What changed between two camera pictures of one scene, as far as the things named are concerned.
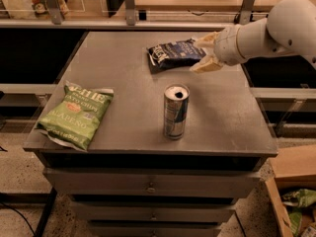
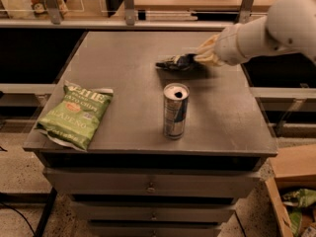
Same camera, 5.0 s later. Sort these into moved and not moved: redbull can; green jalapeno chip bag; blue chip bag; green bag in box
Moved: blue chip bag
Not moved: green bag in box; redbull can; green jalapeno chip bag
